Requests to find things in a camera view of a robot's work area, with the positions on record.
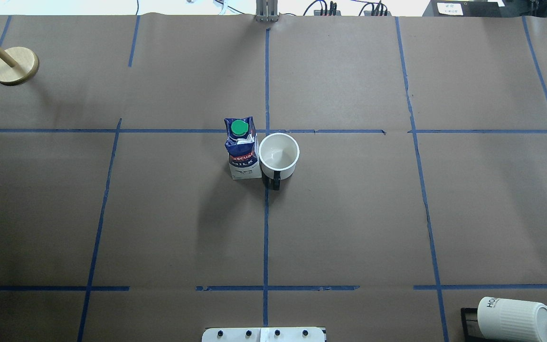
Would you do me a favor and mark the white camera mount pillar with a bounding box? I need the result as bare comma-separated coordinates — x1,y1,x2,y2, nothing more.
201,326,327,342

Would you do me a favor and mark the wooden mug tree stand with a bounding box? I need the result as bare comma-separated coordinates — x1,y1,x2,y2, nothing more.
0,46,39,86

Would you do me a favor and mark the aluminium frame post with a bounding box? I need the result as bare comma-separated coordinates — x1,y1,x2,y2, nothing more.
255,0,279,22

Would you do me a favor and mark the white mug black handle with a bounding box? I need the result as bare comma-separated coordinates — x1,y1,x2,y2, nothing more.
258,133,300,190

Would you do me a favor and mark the black wooden mug rack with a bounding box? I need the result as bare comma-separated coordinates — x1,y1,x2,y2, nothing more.
460,307,486,342

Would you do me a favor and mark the milk carton green cap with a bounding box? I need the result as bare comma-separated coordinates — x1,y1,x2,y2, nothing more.
224,116,261,180

